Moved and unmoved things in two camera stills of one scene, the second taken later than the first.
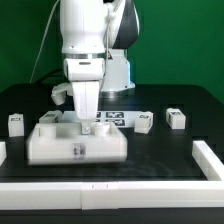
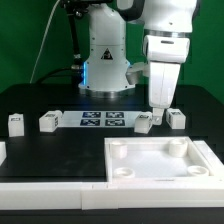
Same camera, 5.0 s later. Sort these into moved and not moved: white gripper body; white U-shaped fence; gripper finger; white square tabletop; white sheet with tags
Moved: gripper finger; white gripper body; white square tabletop
Not moved: white sheet with tags; white U-shaped fence
